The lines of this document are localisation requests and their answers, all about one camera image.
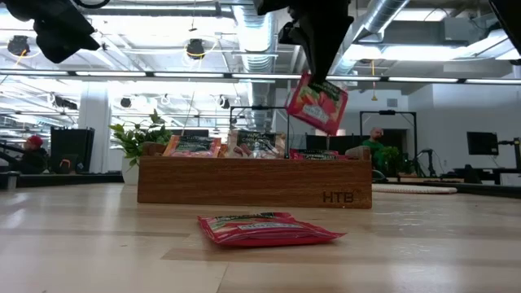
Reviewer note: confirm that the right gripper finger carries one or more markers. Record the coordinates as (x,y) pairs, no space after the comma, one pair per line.
(325,45)

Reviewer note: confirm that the red strawberry tea packet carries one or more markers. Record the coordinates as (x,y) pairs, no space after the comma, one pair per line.
(317,106)
(315,154)
(264,234)

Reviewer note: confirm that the beige chai tea packet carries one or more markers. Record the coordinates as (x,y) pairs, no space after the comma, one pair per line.
(256,144)

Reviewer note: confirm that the wooden three-compartment organizer box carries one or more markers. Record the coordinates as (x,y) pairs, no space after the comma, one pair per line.
(252,183)

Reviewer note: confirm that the black background robot arm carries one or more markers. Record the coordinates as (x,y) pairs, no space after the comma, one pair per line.
(427,163)

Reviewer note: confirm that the person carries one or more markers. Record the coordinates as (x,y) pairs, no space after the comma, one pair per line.
(34,156)
(373,142)

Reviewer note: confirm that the white building column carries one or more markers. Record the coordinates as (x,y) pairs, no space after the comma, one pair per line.
(95,122)

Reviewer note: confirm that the green background plant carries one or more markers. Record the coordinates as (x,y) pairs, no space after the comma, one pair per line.
(392,158)

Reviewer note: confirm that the black overhead light bar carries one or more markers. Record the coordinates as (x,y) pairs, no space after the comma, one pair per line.
(163,75)

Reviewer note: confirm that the black cabinet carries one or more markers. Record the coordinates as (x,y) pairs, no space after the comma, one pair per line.
(73,150)

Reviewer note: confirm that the green artificial plant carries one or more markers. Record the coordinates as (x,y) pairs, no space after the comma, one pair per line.
(140,136)

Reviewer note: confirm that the round woven beige mat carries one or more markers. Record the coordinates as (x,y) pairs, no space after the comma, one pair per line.
(411,189)

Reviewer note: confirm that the small gray bin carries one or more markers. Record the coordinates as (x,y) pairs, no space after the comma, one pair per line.
(9,181)

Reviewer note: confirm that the black background desk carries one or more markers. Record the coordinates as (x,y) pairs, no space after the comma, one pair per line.
(488,173)

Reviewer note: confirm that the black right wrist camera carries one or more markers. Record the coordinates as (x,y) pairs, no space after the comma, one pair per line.
(291,34)

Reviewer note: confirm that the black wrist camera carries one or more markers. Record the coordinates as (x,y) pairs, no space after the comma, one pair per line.
(291,34)
(65,40)

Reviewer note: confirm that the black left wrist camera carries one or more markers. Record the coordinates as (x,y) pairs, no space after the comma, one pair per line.
(65,40)

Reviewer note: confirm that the silver ventilation duct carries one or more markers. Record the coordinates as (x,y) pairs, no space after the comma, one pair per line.
(382,16)
(255,40)

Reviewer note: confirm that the gray wall vent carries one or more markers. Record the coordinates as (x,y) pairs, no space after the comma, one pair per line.
(392,103)

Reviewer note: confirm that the black gantry frame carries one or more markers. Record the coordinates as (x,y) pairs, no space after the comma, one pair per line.
(386,112)

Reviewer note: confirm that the black wall monitor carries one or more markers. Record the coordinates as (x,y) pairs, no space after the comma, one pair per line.
(482,143)

